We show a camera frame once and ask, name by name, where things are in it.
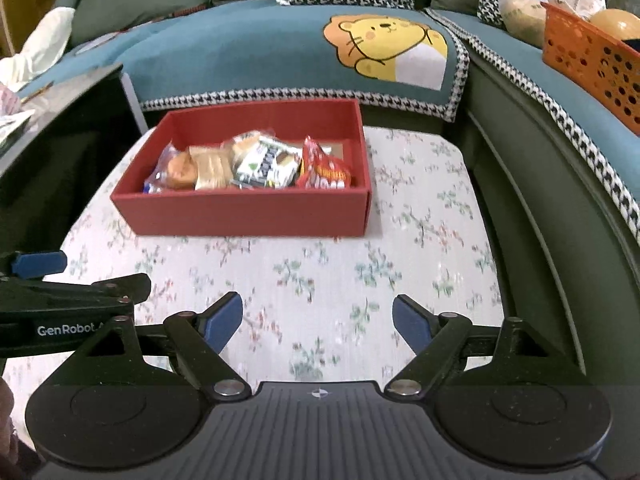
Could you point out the pink white plastic bag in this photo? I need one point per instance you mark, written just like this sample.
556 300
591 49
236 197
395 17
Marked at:
9 100

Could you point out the clear plastic bag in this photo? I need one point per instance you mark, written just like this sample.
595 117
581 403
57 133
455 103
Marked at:
530 15

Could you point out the teal houndstooth-trim sofa cover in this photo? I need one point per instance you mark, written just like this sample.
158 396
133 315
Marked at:
525 60

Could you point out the red snack packet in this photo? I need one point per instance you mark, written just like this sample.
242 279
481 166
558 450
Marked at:
325 170

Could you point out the orange plastic basket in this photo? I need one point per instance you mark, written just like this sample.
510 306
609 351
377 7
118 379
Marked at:
590 60

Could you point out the red cardboard box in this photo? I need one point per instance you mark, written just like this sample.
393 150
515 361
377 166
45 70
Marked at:
240 212

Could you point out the clear orange pastry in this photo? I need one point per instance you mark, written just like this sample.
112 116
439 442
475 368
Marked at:
180 170

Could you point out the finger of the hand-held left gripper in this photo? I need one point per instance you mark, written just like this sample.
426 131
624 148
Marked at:
60 297
40 264

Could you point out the white cloth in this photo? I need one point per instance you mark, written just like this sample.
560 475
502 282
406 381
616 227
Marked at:
40 50

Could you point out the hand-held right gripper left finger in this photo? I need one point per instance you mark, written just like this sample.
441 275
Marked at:
222 320

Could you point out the clear cream cake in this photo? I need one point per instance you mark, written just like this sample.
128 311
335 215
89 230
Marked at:
245 145

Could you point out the gold foil snack packet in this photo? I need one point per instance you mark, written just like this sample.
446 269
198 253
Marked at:
210 167

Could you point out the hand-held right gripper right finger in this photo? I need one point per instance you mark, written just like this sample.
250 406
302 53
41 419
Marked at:
412 322

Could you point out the yellow round object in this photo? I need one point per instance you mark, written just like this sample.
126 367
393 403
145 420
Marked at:
617 22

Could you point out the white papers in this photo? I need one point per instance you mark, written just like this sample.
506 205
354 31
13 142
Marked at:
15 130

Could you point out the white green wafer packet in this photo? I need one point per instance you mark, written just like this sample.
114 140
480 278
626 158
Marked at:
265 165

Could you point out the black side table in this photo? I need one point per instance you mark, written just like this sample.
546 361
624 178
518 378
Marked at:
50 185

